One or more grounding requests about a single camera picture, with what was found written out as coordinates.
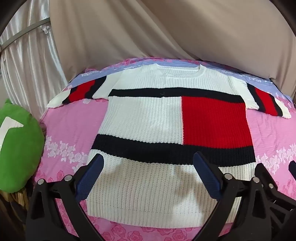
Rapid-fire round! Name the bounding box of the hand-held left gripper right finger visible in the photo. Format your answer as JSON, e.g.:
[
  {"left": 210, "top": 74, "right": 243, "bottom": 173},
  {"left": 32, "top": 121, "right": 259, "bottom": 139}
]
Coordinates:
[{"left": 193, "top": 152, "right": 282, "bottom": 241}]

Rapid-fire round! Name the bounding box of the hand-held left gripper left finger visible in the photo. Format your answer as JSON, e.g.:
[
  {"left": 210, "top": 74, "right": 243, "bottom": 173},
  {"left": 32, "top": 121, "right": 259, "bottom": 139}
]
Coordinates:
[{"left": 26, "top": 153, "right": 104, "bottom": 241}]

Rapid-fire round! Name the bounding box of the white red black knit sweater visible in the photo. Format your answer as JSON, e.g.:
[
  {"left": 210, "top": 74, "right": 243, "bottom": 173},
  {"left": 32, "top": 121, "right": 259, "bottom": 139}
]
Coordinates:
[{"left": 47, "top": 64, "right": 291, "bottom": 229}]

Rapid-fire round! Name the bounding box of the pink floral bed sheet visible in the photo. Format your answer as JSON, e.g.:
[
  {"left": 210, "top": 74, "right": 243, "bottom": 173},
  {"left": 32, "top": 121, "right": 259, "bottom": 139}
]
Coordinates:
[{"left": 33, "top": 57, "right": 296, "bottom": 241}]

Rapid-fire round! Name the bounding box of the green pillow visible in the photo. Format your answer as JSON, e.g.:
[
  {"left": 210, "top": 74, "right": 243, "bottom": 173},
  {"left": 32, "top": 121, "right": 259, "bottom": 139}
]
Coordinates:
[{"left": 0, "top": 98, "right": 45, "bottom": 193}]

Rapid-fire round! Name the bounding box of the wicker basket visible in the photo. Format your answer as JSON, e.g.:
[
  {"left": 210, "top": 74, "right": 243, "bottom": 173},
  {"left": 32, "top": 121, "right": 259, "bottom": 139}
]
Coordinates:
[{"left": 0, "top": 185, "right": 33, "bottom": 241}]

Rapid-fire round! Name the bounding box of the white satin curtain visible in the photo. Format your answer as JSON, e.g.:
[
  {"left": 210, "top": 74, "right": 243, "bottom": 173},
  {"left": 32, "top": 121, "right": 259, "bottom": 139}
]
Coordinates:
[{"left": 0, "top": 0, "right": 70, "bottom": 121}]

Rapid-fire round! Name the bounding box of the beige hanging cloth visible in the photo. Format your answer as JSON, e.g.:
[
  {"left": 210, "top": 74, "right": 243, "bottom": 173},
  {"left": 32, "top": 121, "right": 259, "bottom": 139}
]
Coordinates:
[{"left": 48, "top": 0, "right": 296, "bottom": 90}]

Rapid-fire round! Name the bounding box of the grey metal rod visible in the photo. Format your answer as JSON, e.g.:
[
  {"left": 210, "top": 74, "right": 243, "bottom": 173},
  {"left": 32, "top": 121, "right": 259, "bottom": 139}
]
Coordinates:
[{"left": 0, "top": 18, "right": 50, "bottom": 52}]

